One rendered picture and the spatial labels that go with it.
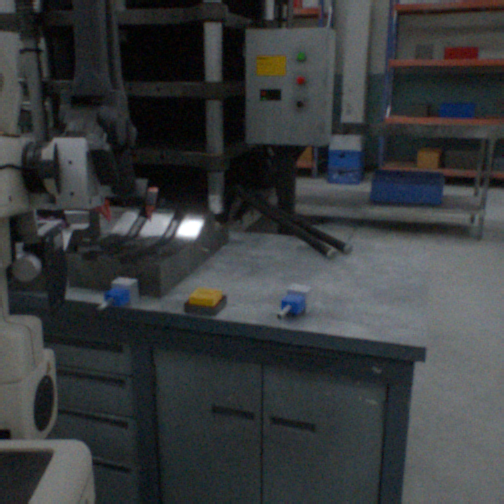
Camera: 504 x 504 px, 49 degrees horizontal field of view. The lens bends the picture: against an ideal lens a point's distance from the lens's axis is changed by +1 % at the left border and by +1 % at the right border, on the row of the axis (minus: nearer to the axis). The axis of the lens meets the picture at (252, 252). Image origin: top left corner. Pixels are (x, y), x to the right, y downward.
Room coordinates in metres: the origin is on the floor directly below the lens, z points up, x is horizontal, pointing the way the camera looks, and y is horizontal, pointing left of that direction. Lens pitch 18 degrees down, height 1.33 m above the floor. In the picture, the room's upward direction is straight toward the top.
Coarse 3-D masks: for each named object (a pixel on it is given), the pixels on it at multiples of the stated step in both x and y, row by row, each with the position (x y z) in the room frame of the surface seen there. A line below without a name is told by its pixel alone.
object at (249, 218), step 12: (180, 180) 2.90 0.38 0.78; (192, 180) 2.90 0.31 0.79; (180, 192) 2.61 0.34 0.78; (192, 192) 2.60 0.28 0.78; (204, 192) 2.60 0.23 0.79; (228, 192) 2.60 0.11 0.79; (252, 192) 2.60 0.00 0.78; (264, 192) 2.60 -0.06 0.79; (180, 204) 2.35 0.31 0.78; (204, 204) 2.34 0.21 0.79; (240, 204) 2.35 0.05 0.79; (120, 216) 2.13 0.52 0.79; (252, 216) 2.25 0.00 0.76; (240, 228) 2.09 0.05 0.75
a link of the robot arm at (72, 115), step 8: (72, 104) 1.03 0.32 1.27; (80, 104) 1.04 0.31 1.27; (88, 104) 1.04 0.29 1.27; (96, 104) 1.04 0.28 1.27; (72, 112) 1.00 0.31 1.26; (80, 112) 1.00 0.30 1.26; (88, 112) 1.00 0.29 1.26; (96, 112) 1.00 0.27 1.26; (64, 120) 0.99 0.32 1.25; (72, 120) 0.99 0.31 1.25; (88, 120) 0.99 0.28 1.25; (96, 120) 0.99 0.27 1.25
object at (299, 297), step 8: (288, 288) 1.19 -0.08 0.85; (296, 288) 1.19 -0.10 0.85; (304, 288) 1.19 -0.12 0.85; (312, 288) 1.20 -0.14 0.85; (288, 296) 1.18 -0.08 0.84; (296, 296) 1.18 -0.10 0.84; (304, 296) 1.17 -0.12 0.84; (288, 304) 1.15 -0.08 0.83; (296, 304) 1.14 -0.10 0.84; (304, 304) 1.17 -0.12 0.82; (280, 312) 1.10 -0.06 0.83; (296, 312) 1.14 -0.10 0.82; (304, 312) 1.17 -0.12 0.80
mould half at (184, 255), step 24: (168, 216) 1.58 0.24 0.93; (192, 216) 1.57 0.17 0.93; (144, 240) 1.48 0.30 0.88; (192, 240) 1.47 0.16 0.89; (216, 240) 1.63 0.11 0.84; (72, 264) 1.33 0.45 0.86; (96, 264) 1.31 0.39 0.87; (144, 264) 1.27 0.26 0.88; (168, 264) 1.31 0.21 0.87; (192, 264) 1.45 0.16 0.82; (96, 288) 1.31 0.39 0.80; (144, 288) 1.27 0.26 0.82; (168, 288) 1.30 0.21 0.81
